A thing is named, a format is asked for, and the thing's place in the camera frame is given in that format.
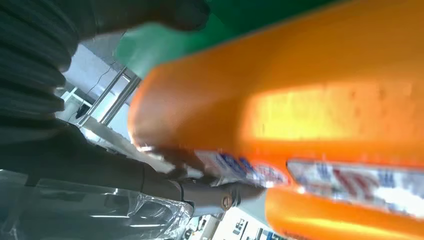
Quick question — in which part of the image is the clear plastic film wrap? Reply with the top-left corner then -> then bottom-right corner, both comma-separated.
0,168 -> 195,240

